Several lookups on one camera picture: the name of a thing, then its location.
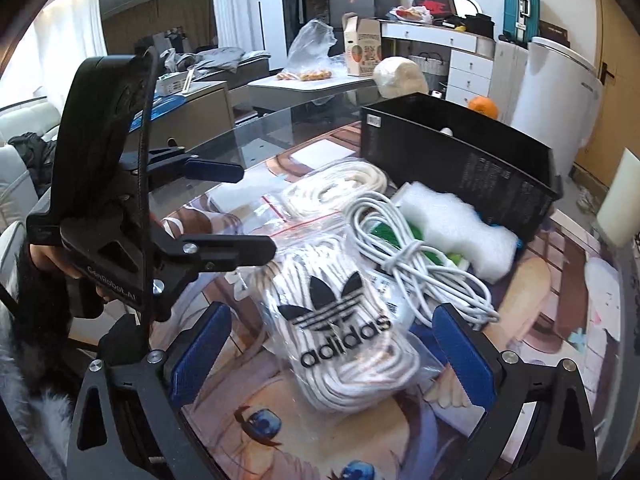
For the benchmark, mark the grey low cabinet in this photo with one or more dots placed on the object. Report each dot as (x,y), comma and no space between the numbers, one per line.
(200,110)

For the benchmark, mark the person's left forearm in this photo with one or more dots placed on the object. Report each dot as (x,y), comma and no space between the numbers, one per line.
(35,320)

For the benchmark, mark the dark brown box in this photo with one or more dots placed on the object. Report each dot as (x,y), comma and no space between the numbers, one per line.
(554,32)

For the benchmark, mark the orange fruit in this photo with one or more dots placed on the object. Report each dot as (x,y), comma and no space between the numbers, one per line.
(482,107)

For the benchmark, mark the wicker basket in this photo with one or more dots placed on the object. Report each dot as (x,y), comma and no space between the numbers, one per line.
(427,64)

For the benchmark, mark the white cylindrical appliance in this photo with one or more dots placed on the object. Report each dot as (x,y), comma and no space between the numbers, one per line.
(555,95)

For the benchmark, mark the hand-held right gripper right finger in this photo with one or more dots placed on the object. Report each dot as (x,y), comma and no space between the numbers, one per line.
(462,360)

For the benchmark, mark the white desk with drawers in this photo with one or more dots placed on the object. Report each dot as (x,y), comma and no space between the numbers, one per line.
(465,67)

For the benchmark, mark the person's left hand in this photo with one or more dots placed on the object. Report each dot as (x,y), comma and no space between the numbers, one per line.
(47,260)

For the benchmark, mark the printed cardboard carton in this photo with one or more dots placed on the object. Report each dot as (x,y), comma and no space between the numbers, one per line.
(362,47)

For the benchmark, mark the wooden door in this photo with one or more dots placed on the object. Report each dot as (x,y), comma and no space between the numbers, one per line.
(617,60)

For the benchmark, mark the white packet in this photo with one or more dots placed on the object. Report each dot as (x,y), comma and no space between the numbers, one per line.
(240,195)

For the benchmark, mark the grey clothes pile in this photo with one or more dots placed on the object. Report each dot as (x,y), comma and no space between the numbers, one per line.
(215,57)

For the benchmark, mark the plastic bag of snacks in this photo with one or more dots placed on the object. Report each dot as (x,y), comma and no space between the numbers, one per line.
(407,14)

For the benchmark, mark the white side table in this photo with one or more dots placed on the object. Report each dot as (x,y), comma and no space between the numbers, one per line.
(310,90)

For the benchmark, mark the white bubble wrap bundle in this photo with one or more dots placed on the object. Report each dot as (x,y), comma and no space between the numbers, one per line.
(450,220)

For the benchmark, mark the red and black bag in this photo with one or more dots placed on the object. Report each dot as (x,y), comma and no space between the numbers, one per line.
(435,5)

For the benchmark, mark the white sofa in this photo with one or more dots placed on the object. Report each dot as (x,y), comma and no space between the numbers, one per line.
(20,115)

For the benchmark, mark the white curtain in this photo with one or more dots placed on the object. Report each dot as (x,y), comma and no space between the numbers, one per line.
(240,10)

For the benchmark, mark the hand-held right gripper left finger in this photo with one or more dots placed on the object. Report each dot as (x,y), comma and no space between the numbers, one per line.
(200,355)

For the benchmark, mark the teal suitcase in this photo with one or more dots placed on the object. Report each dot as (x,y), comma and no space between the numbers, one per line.
(522,5)

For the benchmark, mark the white paper sheet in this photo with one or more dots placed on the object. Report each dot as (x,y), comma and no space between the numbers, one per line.
(325,152)

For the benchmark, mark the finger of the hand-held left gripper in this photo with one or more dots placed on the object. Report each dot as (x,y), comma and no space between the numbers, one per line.
(215,171)
(240,252)

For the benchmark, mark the black cardboard box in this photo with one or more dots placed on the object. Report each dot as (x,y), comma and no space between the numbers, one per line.
(450,160)

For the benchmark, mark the clear plastic bag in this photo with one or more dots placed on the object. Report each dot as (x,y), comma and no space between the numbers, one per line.
(310,45)

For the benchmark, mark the white crumpled bag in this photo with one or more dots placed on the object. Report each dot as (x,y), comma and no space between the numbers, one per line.
(400,77)

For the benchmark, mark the black jacket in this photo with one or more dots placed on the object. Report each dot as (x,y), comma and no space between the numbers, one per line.
(35,160)

